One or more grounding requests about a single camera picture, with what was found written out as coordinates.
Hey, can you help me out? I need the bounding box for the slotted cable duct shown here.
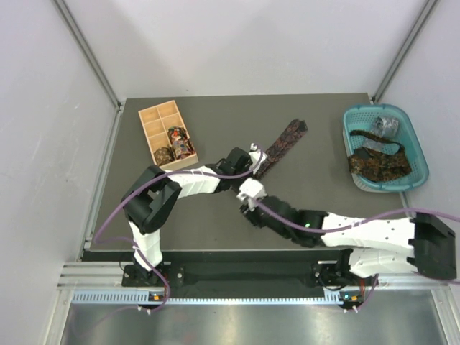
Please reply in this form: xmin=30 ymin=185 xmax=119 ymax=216
xmin=71 ymin=290 xmax=364 ymax=306

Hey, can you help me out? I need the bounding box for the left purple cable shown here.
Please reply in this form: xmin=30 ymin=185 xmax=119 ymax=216
xmin=95 ymin=143 xmax=265 ymax=310

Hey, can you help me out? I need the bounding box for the wooden compartment box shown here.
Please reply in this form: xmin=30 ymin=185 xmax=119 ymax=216
xmin=138 ymin=100 xmax=198 ymax=170

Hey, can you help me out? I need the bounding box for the brown patterned rolled tie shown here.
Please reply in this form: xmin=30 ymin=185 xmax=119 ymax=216
xmin=153 ymin=146 xmax=175 ymax=166

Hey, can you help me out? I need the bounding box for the dark purple patterned tie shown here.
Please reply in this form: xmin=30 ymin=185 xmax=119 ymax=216
xmin=255 ymin=119 xmax=308 ymax=180

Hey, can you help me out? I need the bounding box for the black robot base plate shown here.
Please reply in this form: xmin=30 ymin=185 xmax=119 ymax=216
xmin=121 ymin=249 xmax=372 ymax=299

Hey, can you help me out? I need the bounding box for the grey patterned tie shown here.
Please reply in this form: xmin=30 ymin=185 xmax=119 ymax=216
xmin=363 ymin=116 xmax=399 ymax=152

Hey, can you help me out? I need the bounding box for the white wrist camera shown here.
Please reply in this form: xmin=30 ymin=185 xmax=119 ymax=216
xmin=236 ymin=178 xmax=267 ymax=211
xmin=249 ymin=143 xmax=267 ymax=175

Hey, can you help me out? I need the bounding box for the purple cable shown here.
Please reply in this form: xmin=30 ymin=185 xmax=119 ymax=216
xmin=253 ymin=195 xmax=460 ymax=313
xmin=95 ymin=143 xmax=265 ymax=310

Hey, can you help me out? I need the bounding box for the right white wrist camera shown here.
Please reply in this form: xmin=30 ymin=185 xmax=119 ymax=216
xmin=236 ymin=178 xmax=267 ymax=211

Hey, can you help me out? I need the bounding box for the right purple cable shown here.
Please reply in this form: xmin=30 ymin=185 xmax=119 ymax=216
xmin=253 ymin=195 xmax=460 ymax=313

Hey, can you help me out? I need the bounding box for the colourful rolled tie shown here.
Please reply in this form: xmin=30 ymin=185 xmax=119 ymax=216
xmin=167 ymin=126 xmax=195 ymax=160

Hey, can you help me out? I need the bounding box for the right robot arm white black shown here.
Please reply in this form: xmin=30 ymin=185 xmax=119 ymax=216
xmin=238 ymin=193 xmax=457 ymax=285

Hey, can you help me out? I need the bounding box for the right aluminium frame post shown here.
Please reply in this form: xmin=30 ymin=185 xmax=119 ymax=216
xmin=369 ymin=0 xmax=440 ymax=104

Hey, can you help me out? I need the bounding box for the left aluminium frame post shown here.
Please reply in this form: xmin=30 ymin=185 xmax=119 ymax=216
xmin=51 ymin=0 xmax=121 ymax=109

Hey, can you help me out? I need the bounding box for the teal plastic basket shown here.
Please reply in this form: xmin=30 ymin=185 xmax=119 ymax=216
xmin=342 ymin=104 xmax=429 ymax=193

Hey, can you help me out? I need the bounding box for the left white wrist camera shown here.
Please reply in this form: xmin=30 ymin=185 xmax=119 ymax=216
xmin=249 ymin=143 xmax=267 ymax=175

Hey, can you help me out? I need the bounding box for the aluminium frame post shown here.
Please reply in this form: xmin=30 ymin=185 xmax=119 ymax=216
xmin=369 ymin=0 xmax=440 ymax=104
xmin=51 ymin=0 xmax=121 ymax=109

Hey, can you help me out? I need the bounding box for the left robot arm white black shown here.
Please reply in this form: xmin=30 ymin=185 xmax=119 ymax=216
xmin=122 ymin=144 xmax=267 ymax=285

